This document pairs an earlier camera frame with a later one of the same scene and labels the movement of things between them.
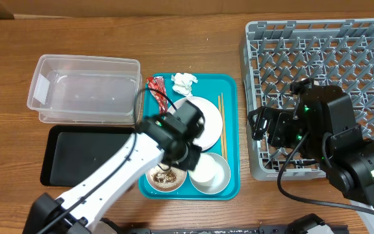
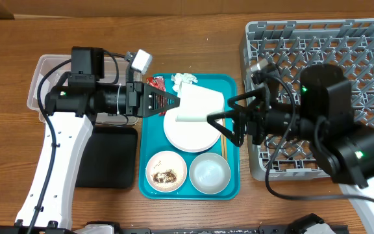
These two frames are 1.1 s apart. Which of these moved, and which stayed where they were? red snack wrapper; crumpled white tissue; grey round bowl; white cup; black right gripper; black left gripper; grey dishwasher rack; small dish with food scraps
Moved: white cup; black right gripper; black left gripper
Stayed: small dish with food scraps; red snack wrapper; grey dishwasher rack; grey round bowl; crumpled white tissue
